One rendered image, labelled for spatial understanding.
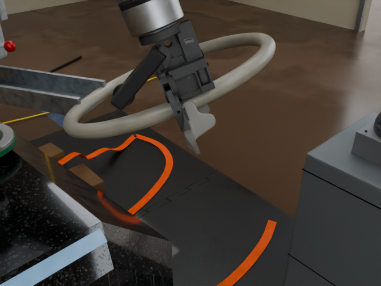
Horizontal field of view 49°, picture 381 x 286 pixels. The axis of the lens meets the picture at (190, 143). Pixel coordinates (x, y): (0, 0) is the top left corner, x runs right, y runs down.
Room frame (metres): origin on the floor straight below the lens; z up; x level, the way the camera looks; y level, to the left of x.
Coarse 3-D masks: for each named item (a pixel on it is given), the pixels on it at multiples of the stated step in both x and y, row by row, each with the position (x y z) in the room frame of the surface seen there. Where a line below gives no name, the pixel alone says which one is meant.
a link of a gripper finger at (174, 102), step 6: (168, 90) 0.61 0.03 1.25; (168, 96) 0.60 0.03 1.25; (174, 96) 0.60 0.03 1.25; (174, 102) 0.59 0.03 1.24; (174, 108) 0.59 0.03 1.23; (180, 108) 0.59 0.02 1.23; (174, 114) 0.58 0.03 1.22; (180, 114) 0.59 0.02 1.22; (180, 120) 0.58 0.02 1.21; (186, 120) 0.59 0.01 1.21; (180, 126) 0.58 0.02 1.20; (186, 126) 0.59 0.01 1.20
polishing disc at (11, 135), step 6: (0, 126) 1.19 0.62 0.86; (6, 126) 1.19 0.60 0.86; (0, 132) 1.15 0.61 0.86; (6, 132) 1.15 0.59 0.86; (12, 132) 1.15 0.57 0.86; (0, 138) 1.11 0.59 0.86; (6, 138) 1.11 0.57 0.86; (12, 138) 1.11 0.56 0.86; (0, 144) 1.07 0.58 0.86; (6, 144) 1.08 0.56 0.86; (0, 150) 1.05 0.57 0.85
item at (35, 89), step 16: (0, 80) 1.11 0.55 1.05; (16, 80) 1.09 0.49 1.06; (32, 80) 1.07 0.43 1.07; (48, 80) 1.05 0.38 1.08; (64, 80) 1.03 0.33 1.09; (80, 80) 1.01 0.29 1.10; (96, 80) 0.99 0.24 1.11; (0, 96) 0.97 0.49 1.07; (16, 96) 0.95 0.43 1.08; (32, 96) 0.93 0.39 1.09; (48, 96) 0.91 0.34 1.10; (64, 96) 0.89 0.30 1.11; (80, 96) 0.99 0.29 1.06; (64, 112) 0.89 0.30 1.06
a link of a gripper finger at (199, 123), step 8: (184, 104) 0.61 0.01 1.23; (192, 104) 0.61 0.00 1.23; (184, 112) 0.60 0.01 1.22; (192, 112) 0.61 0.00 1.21; (192, 120) 0.60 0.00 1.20; (200, 120) 0.60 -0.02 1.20; (208, 120) 0.60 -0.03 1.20; (192, 128) 0.60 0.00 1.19; (200, 128) 0.60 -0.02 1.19; (208, 128) 0.60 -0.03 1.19; (184, 136) 0.59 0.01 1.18; (192, 136) 0.59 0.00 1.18; (192, 144) 0.59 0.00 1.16
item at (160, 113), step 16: (256, 32) 0.95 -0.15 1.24; (208, 48) 1.05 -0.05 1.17; (224, 48) 1.03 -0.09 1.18; (272, 48) 0.78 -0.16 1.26; (256, 64) 0.71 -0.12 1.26; (112, 80) 1.02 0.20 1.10; (224, 80) 0.66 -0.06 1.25; (240, 80) 0.67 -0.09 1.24; (96, 96) 0.94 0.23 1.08; (192, 96) 0.63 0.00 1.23; (208, 96) 0.64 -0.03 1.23; (80, 112) 0.85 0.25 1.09; (144, 112) 0.63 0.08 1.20; (160, 112) 0.62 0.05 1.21; (64, 128) 0.74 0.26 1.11; (80, 128) 0.68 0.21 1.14; (96, 128) 0.65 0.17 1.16; (112, 128) 0.63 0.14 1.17; (128, 128) 0.62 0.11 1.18; (144, 128) 0.62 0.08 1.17
